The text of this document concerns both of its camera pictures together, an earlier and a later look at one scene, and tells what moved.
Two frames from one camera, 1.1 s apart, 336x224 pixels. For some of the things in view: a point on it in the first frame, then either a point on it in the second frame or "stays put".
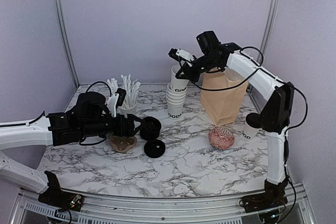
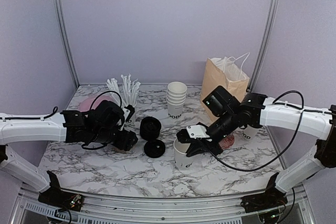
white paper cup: x=177 y=84 -> x=181 y=160
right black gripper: x=189 y=74 -> x=197 y=147
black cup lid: x=154 y=149 stays put
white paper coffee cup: x=248 y=132 stays put
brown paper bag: x=222 y=107 stays put
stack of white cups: x=175 y=100 stays put
